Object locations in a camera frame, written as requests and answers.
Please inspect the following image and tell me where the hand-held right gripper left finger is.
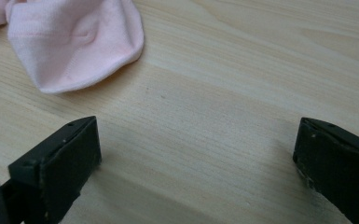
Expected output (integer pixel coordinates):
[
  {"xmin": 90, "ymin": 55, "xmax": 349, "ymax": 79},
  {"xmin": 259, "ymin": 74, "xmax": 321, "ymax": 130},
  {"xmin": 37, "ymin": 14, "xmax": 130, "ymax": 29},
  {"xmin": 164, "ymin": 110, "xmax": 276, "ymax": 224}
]
[{"xmin": 0, "ymin": 116, "xmax": 103, "ymax": 224}]

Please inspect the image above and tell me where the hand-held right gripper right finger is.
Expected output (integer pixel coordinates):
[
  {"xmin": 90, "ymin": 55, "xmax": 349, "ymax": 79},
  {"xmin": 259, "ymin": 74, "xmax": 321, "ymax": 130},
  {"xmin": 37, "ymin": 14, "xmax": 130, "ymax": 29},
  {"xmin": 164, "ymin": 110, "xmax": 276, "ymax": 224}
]
[{"xmin": 292, "ymin": 117, "xmax": 359, "ymax": 224}]

